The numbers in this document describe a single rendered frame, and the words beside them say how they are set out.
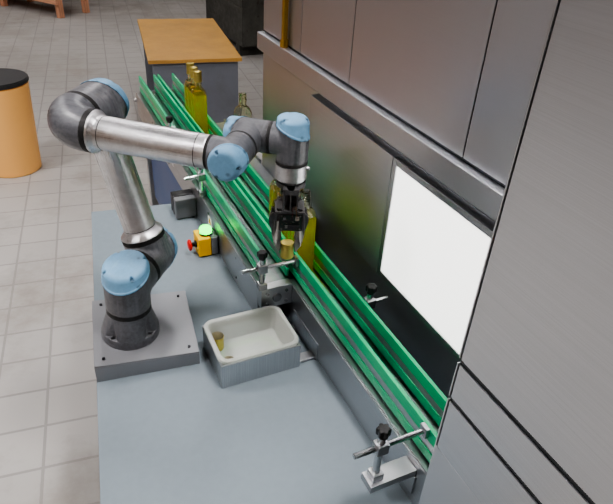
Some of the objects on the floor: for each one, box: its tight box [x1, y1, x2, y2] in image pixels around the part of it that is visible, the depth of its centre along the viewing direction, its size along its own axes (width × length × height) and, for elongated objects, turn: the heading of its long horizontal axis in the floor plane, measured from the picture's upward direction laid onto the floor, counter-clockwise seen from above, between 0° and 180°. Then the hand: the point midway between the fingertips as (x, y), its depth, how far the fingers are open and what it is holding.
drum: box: [0, 68, 42, 178], centre depth 392 cm, size 42×41×65 cm
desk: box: [137, 18, 242, 123], centre depth 485 cm, size 67×131×70 cm, turn 12°
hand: (287, 244), depth 149 cm, fingers closed on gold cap, 3 cm apart
